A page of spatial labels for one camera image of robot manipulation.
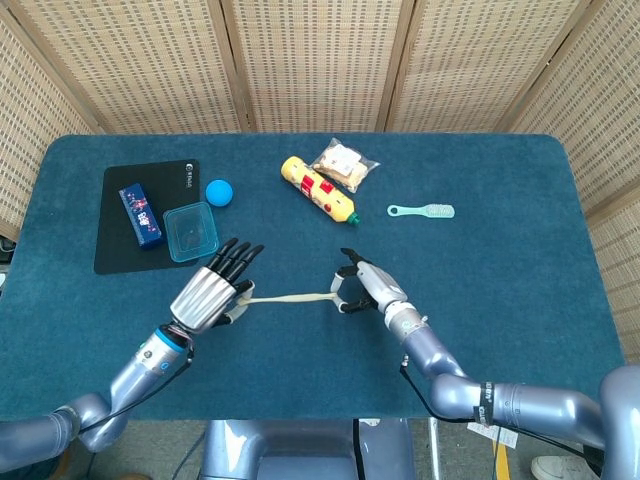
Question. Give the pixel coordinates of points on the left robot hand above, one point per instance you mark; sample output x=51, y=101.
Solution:
x=205, y=300

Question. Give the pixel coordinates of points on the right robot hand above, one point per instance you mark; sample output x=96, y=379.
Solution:
x=377, y=285

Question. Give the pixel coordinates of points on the pale yellow stick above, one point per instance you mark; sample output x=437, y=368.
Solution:
x=290, y=299

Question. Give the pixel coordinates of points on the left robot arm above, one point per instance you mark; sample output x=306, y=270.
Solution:
x=130, y=380

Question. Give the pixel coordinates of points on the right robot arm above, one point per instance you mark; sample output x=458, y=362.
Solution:
x=530, y=400

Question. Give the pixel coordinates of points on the clear blue plastic lid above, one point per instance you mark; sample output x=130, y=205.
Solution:
x=192, y=235

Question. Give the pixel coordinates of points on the mint green brush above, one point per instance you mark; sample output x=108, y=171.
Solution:
x=435, y=210

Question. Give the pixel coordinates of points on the blue tablecloth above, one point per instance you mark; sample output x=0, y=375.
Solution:
x=310, y=360

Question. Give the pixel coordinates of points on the dark blue printed box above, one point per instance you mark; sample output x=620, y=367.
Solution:
x=142, y=217

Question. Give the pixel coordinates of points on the blue ball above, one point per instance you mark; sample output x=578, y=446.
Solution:
x=220, y=193

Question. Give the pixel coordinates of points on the black mouse mat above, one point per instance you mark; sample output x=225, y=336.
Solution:
x=115, y=240

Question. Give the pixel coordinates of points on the yellow bottle with green cap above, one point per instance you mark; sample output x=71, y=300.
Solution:
x=320, y=190

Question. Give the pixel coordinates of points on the clear bag of bread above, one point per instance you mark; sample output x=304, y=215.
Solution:
x=345, y=162

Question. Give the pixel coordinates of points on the grey-blue robot torso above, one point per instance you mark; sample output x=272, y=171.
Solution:
x=300, y=450

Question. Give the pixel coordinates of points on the white paper tag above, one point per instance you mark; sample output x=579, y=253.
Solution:
x=505, y=436

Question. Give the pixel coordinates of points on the woven folding screen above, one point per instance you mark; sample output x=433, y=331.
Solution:
x=320, y=60

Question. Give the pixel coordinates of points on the white shoe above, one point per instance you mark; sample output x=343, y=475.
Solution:
x=555, y=467

